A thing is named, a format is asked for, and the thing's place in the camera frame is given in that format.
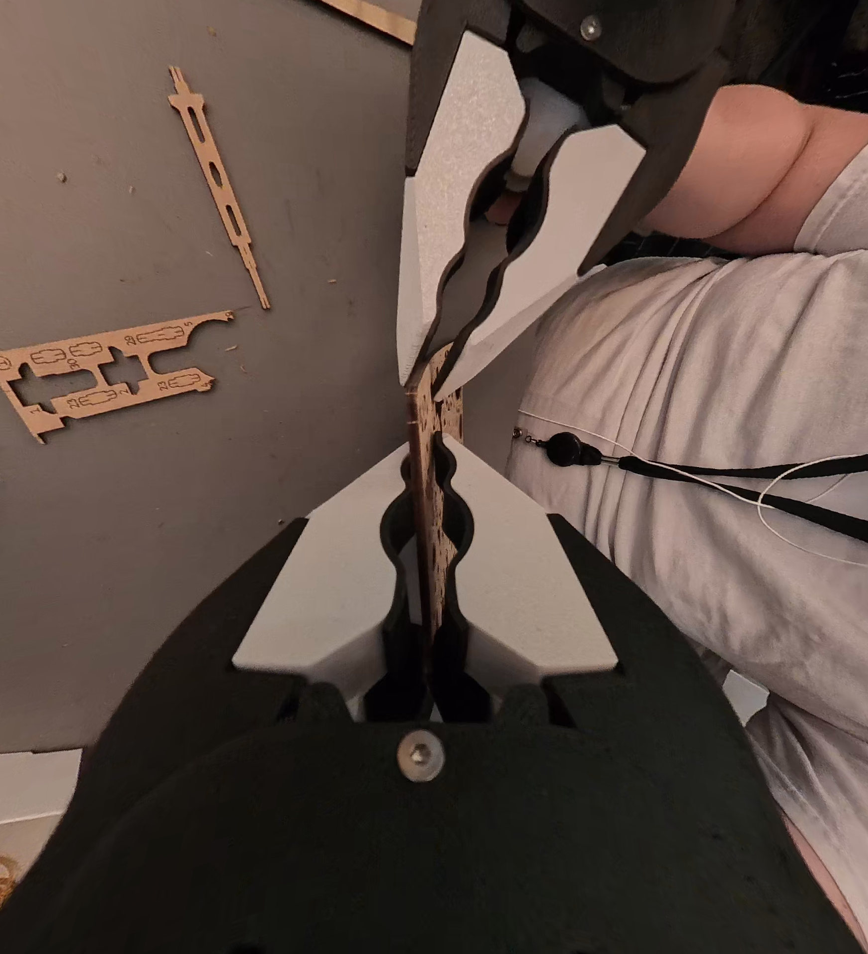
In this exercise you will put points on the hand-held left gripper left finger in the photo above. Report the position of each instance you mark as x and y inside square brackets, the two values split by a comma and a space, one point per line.
[307, 604]

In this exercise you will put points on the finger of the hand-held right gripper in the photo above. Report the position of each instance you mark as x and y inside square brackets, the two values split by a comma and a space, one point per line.
[590, 194]
[456, 134]

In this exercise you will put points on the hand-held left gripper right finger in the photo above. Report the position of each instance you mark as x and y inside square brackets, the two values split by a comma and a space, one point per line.
[538, 596]

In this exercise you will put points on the large wooden model parts sheet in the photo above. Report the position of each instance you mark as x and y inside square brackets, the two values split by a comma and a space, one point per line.
[426, 462]

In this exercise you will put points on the person's right forearm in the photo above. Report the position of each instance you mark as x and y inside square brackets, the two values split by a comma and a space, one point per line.
[754, 179]

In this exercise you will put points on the person's right hand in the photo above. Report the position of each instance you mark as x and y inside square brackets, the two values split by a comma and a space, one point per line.
[506, 207]

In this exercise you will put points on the white t-shirt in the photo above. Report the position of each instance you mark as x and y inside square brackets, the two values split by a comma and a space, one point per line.
[702, 373]

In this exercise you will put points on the slim slotted wooden strip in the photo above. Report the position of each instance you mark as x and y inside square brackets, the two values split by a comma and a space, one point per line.
[217, 179]

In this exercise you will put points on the white cardboard box tray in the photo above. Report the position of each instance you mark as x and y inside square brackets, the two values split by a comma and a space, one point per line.
[9, 786]

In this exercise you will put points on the person's bare thigh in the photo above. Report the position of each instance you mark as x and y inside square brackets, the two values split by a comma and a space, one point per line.
[825, 902]

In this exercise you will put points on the small wooden numbered parts frame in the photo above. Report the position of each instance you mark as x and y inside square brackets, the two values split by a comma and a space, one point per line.
[68, 387]

